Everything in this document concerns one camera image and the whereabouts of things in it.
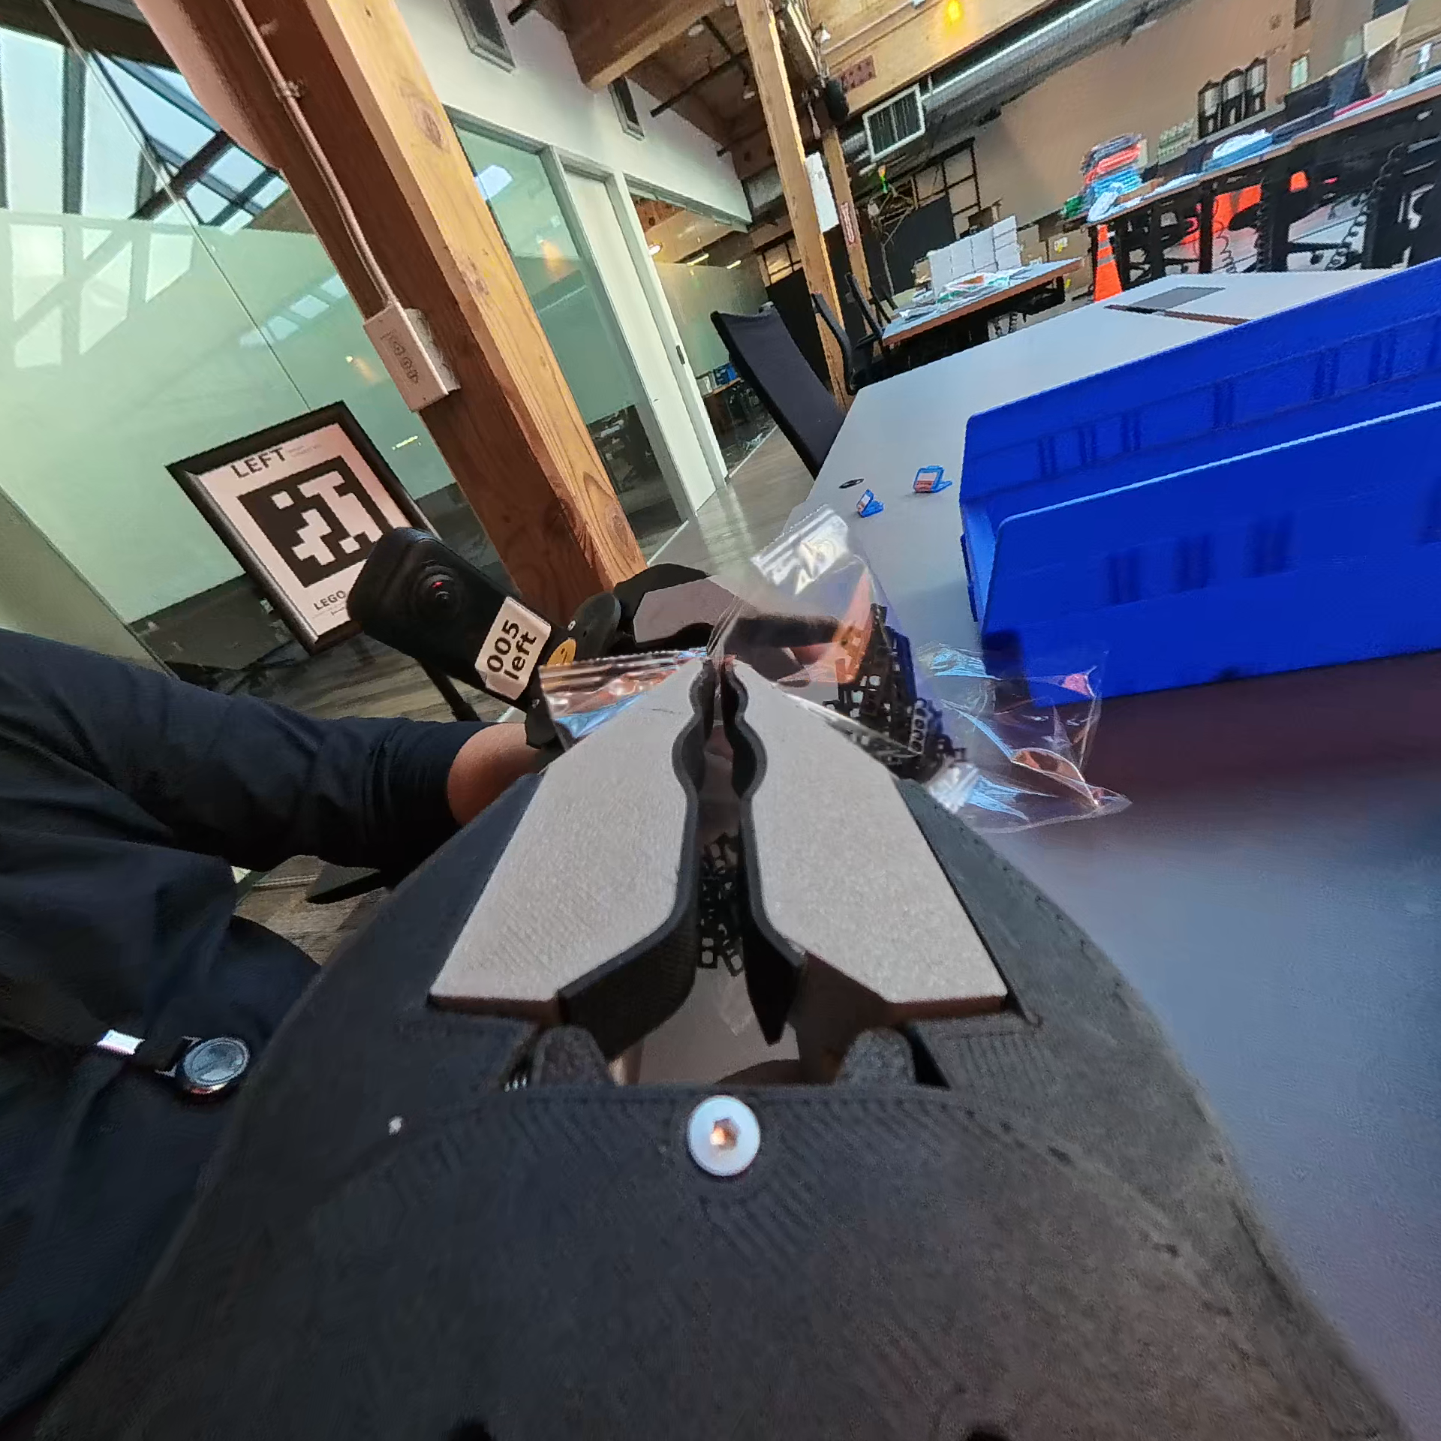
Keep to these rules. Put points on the round metal badge reel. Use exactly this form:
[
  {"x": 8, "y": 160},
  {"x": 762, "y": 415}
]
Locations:
[{"x": 213, "y": 1067}]

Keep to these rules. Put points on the black mesh office chair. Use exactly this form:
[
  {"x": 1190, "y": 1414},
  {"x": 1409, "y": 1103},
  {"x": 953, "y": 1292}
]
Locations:
[{"x": 783, "y": 383}]

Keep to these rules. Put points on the stack of white boxes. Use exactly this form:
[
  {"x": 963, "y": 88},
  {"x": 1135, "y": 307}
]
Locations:
[{"x": 975, "y": 247}]

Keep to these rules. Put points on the white wall air vent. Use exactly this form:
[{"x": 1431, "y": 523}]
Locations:
[{"x": 896, "y": 122}]

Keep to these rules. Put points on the orange traffic cone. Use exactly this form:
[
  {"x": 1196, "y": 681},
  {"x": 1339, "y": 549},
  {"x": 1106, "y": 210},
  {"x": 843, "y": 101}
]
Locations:
[{"x": 1109, "y": 270}]

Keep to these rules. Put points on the slim wooden support post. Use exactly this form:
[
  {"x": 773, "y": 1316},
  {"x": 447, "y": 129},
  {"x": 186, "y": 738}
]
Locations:
[{"x": 795, "y": 191}]

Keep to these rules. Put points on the bag of black lego pieces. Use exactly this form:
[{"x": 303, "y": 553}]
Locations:
[{"x": 889, "y": 698}]

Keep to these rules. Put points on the small blue red plastic case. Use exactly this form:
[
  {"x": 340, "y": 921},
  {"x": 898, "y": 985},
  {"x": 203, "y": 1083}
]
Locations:
[{"x": 931, "y": 479}]

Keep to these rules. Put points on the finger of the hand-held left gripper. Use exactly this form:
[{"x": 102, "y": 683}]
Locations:
[{"x": 699, "y": 625}]

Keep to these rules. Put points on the person's dark clothed body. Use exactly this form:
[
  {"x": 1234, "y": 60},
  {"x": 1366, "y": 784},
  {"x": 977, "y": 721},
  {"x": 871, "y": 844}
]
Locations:
[{"x": 90, "y": 1182}]

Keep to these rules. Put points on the person's left forearm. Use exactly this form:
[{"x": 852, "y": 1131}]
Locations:
[{"x": 248, "y": 743}]

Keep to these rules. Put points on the blue plastic bin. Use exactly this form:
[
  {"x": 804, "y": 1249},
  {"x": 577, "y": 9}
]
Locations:
[{"x": 1217, "y": 529}]

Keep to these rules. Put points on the long wooden work table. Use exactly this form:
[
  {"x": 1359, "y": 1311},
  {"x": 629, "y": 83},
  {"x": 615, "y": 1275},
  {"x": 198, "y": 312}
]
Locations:
[{"x": 980, "y": 299}]

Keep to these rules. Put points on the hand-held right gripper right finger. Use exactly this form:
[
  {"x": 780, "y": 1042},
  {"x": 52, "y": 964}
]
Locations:
[{"x": 867, "y": 889}]

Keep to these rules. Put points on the grey electrical box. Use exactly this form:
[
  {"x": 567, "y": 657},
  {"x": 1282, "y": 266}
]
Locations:
[{"x": 411, "y": 357}]

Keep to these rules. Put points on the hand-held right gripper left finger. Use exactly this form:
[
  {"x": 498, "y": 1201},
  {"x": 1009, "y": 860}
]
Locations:
[{"x": 574, "y": 879}]

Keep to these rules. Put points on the clear plastic lego bag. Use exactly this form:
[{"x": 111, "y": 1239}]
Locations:
[{"x": 1037, "y": 765}]

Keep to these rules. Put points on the framed marker sign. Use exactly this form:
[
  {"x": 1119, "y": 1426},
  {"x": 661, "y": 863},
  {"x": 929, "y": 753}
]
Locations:
[{"x": 304, "y": 506}]

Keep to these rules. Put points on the black metal workbench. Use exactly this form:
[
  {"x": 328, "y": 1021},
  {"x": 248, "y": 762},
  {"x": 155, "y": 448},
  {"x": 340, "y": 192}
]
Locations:
[{"x": 1294, "y": 191}]

